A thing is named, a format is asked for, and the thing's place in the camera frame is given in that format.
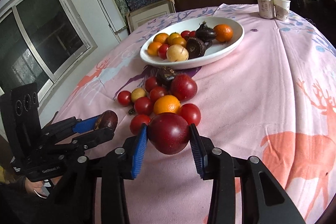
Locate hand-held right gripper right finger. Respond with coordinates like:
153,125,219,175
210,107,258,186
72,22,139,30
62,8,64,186
189,123,306,224

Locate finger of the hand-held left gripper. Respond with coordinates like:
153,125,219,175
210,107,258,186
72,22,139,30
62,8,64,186
43,115,101,138
55,127,114,155

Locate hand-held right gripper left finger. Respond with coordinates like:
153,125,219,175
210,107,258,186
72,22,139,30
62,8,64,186
50,124,149,224

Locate dark red plum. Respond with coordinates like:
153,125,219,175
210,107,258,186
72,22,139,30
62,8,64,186
170,74,198,102
147,112,191,155

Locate pale yellow round fruit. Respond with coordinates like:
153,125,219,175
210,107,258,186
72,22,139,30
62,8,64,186
166,45,189,62

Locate white oval plate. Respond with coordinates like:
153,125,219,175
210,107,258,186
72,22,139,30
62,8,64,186
140,17,245,69

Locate yellowish small orange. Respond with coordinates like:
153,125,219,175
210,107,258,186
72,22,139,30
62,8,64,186
172,37,187,48

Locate large orange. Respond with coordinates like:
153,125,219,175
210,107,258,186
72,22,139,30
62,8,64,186
213,24,234,42

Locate person's left forearm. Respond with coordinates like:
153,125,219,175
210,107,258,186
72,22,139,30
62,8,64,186
0,175,34,224

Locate person's left hand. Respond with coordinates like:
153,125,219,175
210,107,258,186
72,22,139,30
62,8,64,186
25,178,54,199

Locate small pale yellow fruit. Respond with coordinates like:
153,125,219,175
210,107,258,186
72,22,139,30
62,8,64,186
131,88,147,103

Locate white framed window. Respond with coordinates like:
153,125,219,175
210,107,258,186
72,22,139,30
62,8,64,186
0,0,98,114

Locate pink printed tablecloth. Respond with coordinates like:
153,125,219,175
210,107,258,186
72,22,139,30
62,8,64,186
54,2,336,224

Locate white board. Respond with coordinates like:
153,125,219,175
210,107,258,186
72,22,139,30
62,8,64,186
89,0,127,33

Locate beige framed panel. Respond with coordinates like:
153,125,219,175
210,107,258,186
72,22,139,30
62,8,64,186
126,0,176,31

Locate white drink can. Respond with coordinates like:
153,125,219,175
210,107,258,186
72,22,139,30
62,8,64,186
257,0,273,20

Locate white paper cup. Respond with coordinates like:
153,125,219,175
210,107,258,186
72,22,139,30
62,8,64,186
272,0,291,21

